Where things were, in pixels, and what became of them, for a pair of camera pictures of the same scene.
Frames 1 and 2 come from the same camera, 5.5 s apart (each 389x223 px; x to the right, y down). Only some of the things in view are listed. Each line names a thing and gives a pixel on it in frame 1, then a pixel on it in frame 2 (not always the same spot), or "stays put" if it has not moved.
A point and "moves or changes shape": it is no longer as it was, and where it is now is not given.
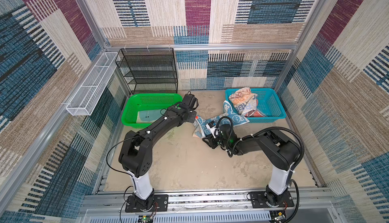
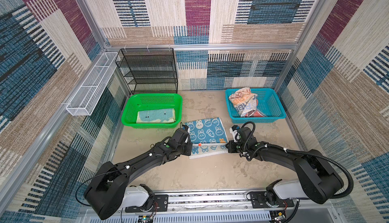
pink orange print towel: (243, 100) stays put
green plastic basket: (137, 102) stays put
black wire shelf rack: (149, 70) stays put
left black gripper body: (191, 116) -> (186, 148)
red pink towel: (254, 113) stays put
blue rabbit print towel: (229, 115) moves or changes shape
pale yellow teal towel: (149, 116) stays put
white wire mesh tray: (87, 97) stays put
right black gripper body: (214, 142) -> (234, 146)
